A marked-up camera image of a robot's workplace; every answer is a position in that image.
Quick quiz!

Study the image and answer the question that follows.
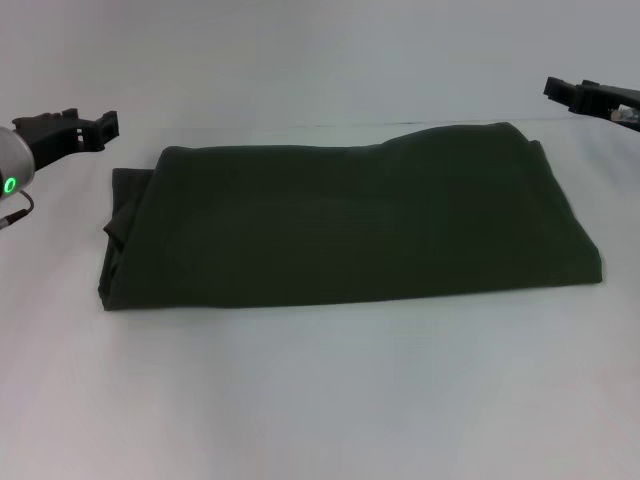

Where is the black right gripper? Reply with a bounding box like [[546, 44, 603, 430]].
[[542, 76, 640, 134]]

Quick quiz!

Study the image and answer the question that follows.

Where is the left arm cable with plug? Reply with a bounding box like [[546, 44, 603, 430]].
[[0, 192, 36, 232]]

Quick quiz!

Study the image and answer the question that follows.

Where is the dark green shirt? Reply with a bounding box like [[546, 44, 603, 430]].
[[97, 121, 604, 312]]

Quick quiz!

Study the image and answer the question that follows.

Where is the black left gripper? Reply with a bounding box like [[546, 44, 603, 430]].
[[12, 106, 121, 170]]

